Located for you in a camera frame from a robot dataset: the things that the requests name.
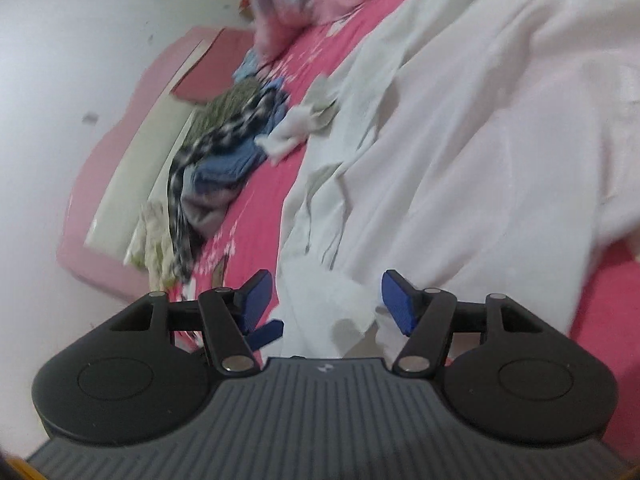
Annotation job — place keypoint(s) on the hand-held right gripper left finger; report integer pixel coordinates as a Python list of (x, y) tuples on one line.
[(257, 300)]

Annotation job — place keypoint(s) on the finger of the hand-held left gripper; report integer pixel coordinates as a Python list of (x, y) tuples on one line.
[(267, 335)]

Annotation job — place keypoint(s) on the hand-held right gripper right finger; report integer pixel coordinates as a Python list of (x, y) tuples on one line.
[(397, 302)]

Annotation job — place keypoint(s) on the white long-sleeve shirt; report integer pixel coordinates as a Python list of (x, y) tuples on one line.
[(475, 160)]

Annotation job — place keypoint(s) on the blue folded garment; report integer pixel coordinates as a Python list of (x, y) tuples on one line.
[(225, 165)]

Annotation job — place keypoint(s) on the small white grey garment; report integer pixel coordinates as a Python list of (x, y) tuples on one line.
[(295, 127)]

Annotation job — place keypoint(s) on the dark pink cushion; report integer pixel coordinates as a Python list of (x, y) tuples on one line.
[(215, 72)]

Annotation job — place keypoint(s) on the light blue cloth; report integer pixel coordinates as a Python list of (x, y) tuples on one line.
[(247, 67)]

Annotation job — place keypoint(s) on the pink cream headboard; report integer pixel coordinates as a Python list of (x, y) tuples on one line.
[(150, 85)]

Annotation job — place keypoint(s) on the small red box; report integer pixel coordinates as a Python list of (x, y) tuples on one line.
[(245, 6)]

